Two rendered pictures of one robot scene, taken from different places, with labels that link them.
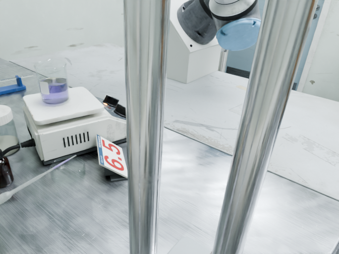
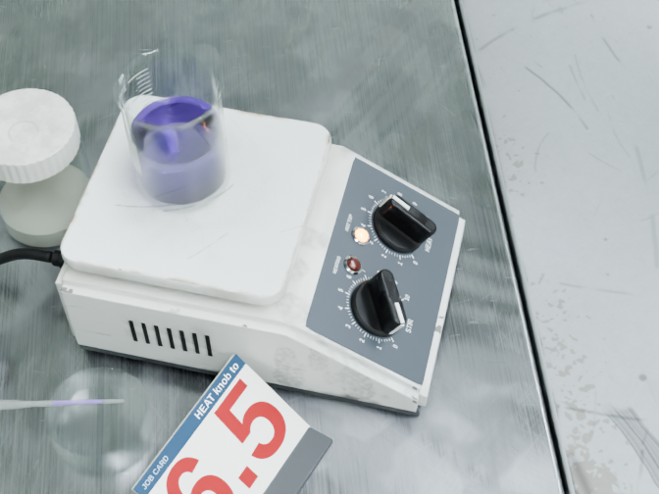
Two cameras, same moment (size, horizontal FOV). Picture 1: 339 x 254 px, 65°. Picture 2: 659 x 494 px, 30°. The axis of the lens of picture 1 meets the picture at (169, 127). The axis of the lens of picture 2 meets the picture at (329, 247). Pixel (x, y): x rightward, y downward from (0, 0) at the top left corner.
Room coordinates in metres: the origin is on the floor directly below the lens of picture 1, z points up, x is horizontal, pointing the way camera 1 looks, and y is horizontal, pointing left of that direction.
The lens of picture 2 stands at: (0.24, -0.16, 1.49)
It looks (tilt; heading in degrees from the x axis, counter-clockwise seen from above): 54 degrees down; 51
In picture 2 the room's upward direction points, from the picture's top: 1 degrees counter-clockwise
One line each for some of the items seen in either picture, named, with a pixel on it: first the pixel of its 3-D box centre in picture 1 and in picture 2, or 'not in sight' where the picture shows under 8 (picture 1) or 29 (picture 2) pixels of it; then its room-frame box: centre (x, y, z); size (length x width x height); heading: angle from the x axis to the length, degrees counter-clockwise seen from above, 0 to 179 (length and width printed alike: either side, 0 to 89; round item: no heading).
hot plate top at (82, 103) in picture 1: (63, 103); (200, 193); (0.45, 0.20, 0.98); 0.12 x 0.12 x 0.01; 36
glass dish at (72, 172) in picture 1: (68, 170); (100, 419); (0.35, 0.16, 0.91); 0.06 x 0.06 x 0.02
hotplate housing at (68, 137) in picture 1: (79, 120); (252, 250); (0.47, 0.18, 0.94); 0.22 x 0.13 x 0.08; 126
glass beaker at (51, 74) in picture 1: (53, 81); (179, 128); (0.45, 0.21, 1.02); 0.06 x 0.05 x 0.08; 13
